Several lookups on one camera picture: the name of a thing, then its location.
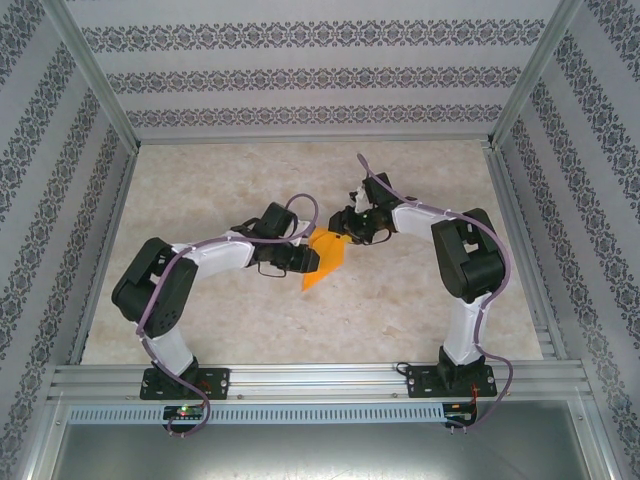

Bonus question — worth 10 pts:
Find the orange cloth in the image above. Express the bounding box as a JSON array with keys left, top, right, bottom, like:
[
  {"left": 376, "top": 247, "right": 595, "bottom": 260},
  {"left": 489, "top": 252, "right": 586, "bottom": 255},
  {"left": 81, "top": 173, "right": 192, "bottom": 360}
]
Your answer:
[{"left": 299, "top": 227, "right": 350, "bottom": 293}]

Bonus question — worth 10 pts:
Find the grey metal sheet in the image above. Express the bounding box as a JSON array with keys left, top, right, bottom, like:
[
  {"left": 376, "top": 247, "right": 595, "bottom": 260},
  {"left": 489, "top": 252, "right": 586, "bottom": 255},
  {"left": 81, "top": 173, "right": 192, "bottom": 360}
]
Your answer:
[{"left": 52, "top": 422, "right": 599, "bottom": 480}]

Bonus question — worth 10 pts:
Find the thin black right gripper cable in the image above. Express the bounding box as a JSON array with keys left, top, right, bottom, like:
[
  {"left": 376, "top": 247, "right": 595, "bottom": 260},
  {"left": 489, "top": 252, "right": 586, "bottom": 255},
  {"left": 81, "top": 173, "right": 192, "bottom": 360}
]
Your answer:
[{"left": 362, "top": 227, "right": 397, "bottom": 247}]

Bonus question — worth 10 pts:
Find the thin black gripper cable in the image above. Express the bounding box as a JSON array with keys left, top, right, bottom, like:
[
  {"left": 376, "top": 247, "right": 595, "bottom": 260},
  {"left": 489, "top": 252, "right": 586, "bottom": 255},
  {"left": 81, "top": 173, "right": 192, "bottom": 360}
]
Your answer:
[
  {"left": 256, "top": 261, "right": 290, "bottom": 280},
  {"left": 362, "top": 227, "right": 397, "bottom": 247}
]

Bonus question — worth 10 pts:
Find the thin black left gripper cable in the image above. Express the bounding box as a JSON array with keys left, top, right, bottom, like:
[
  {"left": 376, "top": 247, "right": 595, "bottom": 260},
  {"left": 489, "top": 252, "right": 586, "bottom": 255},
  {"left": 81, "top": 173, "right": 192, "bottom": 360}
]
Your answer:
[{"left": 256, "top": 261, "right": 290, "bottom": 280}]

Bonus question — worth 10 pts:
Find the aluminium back rail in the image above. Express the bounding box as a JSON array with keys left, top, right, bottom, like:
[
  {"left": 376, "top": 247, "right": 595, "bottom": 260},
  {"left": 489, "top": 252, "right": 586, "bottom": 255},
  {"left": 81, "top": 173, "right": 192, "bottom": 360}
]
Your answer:
[{"left": 134, "top": 133, "right": 494, "bottom": 147}]

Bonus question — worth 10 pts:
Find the aluminium mounting rail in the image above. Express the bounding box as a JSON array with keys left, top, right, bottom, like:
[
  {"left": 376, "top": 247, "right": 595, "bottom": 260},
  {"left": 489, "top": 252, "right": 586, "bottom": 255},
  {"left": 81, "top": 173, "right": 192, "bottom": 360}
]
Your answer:
[{"left": 47, "top": 363, "right": 590, "bottom": 402}]

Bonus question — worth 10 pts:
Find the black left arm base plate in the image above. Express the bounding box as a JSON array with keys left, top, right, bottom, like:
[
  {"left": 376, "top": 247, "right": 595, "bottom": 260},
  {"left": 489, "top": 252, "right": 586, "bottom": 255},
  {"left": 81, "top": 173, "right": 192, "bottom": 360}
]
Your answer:
[{"left": 138, "top": 367, "right": 232, "bottom": 401}]

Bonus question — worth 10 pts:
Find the slotted grey cable duct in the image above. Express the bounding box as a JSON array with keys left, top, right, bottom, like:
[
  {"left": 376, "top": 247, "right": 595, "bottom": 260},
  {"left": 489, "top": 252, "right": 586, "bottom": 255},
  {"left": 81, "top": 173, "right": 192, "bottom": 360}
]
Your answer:
[{"left": 67, "top": 403, "right": 446, "bottom": 424}]

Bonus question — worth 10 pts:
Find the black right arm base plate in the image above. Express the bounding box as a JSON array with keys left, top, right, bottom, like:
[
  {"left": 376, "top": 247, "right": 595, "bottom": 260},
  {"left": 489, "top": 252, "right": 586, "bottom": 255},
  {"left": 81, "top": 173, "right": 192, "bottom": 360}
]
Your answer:
[{"left": 402, "top": 364, "right": 496, "bottom": 400}]

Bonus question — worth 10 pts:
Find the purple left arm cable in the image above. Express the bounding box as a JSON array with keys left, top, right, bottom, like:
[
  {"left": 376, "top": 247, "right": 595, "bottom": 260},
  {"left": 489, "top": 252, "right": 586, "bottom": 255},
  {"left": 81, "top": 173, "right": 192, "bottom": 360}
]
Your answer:
[{"left": 135, "top": 193, "right": 322, "bottom": 439}]

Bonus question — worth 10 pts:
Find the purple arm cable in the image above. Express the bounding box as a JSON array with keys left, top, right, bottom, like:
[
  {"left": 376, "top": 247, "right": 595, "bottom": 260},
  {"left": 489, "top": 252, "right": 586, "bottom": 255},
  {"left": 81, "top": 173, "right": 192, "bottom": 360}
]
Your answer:
[
  {"left": 356, "top": 152, "right": 516, "bottom": 436},
  {"left": 135, "top": 193, "right": 322, "bottom": 439}
]

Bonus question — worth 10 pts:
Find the aluminium side rail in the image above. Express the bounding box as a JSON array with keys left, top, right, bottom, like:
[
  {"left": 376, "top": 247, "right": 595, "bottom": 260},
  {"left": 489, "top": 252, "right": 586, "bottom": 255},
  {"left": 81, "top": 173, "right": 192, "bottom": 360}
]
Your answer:
[{"left": 67, "top": 144, "right": 141, "bottom": 366}]

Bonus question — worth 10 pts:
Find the aluminium frame post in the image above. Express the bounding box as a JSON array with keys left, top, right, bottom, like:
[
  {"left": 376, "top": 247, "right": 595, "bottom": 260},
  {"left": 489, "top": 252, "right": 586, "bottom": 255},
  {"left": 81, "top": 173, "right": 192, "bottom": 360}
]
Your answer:
[
  {"left": 485, "top": 0, "right": 585, "bottom": 149},
  {"left": 39, "top": 0, "right": 142, "bottom": 151}
]

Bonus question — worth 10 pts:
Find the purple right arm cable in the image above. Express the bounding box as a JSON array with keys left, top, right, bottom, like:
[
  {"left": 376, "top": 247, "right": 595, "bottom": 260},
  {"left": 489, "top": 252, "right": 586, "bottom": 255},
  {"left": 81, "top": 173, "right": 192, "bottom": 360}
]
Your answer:
[{"left": 356, "top": 152, "right": 516, "bottom": 436}]

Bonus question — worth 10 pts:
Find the aluminium frame bar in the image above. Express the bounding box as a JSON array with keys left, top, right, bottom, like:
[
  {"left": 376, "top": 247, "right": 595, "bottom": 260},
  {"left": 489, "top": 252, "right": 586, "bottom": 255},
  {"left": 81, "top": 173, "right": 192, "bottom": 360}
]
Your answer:
[
  {"left": 568, "top": 397, "right": 620, "bottom": 480},
  {"left": 19, "top": 392, "right": 71, "bottom": 480}
]

